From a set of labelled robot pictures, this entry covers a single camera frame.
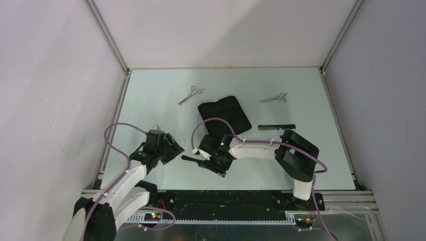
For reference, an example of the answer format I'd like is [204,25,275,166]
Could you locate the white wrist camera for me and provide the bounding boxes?
[192,148,211,160]
[150,125,161,131]

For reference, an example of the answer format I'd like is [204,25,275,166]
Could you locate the silver scissors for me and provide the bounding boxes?
[259,92,288,103]
[178,85,205,106]

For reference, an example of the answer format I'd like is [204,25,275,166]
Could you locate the left aluminium frame post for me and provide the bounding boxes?
[84,0,130,75]

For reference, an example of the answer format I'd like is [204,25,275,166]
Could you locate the black handled comb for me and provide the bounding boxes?
[181,155,205,168]

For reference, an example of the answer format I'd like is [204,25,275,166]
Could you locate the left silver scissors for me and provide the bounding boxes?
[178,85,205,106]

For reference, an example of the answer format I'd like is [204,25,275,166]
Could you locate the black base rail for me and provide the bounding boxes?
[148,190,325,222]

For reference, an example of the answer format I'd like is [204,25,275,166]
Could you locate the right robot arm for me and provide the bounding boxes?
[192,130,320,210]

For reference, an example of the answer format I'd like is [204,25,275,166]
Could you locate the right aluminium frame post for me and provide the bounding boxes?
[320,0,365,72]

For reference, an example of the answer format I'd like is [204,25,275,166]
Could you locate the black straight comb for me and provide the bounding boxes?
[258,124,296,131]

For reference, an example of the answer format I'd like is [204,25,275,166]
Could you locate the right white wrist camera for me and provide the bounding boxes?
[192,148,211,160]

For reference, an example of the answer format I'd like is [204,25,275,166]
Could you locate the right silver scissors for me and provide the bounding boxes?
[259,92,288,103]

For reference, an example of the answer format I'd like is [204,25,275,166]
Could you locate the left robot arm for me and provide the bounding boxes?
[63,130,184,240]

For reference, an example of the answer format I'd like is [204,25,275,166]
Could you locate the black zippered tool case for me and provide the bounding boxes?
[197,96,252,138]

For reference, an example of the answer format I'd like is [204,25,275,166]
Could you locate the aluminium frame post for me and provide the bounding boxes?
[84,0,130,75]
[320,0,365,72]

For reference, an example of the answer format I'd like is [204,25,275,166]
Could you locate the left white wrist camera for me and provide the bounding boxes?
[150,125,161,131]

